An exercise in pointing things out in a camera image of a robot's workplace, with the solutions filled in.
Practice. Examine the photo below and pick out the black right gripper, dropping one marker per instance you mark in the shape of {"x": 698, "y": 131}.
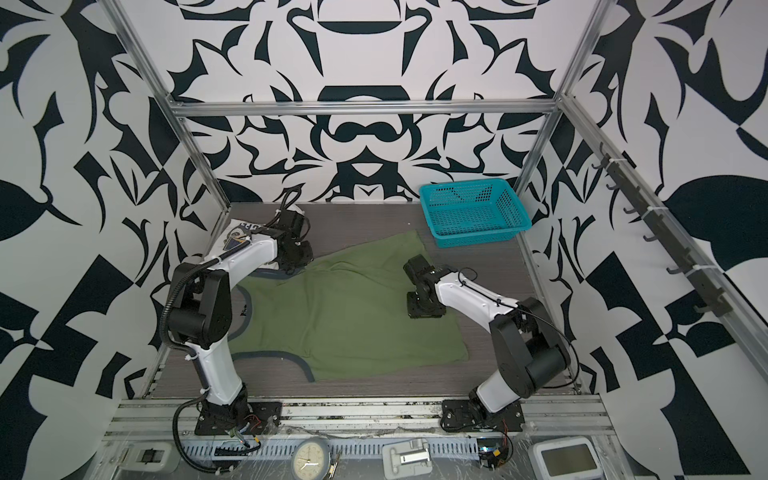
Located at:
{"x": 413, "y": 309}

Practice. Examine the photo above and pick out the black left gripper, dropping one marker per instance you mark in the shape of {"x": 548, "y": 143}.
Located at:
{"x": 308, "y": 246}

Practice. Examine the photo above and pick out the green tank top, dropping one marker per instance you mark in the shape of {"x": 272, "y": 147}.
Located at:
{"x": 345, "y": 316}

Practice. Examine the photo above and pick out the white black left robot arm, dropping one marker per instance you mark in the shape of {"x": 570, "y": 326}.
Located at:
{"x": 197, "y": 316}

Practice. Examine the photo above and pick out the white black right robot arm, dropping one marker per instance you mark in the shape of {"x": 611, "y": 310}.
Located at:
{"x": 530, "y": 350}

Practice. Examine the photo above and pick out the teal plastic basket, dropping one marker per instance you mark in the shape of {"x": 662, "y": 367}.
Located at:
{"x": 473, "y": 212}

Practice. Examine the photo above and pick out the white plastic latch device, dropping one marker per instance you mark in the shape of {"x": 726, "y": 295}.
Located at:
{"x": 407, "y": 459}

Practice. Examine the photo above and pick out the round analog clock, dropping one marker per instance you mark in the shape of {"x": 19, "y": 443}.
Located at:
{"x": 311, "y": 460}

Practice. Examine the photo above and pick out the white digital display device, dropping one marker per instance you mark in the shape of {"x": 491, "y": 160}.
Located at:
{"x": 565, "y": 458}

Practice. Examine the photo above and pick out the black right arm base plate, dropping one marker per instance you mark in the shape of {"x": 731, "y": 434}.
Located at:
{"x": 460, "y": 416}

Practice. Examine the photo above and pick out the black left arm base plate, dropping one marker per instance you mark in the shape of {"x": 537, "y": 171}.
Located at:
{"x": 253, "y": 418}

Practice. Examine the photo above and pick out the grey switch box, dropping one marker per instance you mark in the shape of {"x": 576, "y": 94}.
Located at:
{"x": 151, "y": 457}

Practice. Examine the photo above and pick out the aluminium cage frame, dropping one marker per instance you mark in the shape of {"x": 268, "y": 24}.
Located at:
{"x": 743, "y": 323}

